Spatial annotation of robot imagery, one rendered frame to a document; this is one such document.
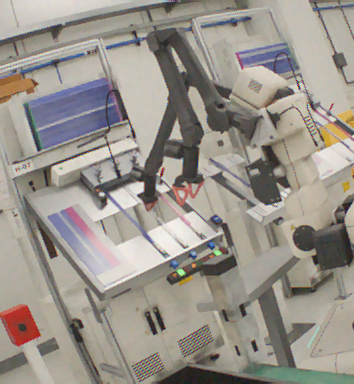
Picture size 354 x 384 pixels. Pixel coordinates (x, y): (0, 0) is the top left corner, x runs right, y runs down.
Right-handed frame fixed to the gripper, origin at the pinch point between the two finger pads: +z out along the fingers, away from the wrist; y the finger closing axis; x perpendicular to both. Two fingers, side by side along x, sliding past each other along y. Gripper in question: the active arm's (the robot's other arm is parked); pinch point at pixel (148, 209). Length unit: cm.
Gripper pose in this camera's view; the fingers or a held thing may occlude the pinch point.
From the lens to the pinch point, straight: 289.3
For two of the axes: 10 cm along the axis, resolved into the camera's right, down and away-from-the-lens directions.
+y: -7.7, 3.5, -5.4
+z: -0.7, 7.9, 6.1
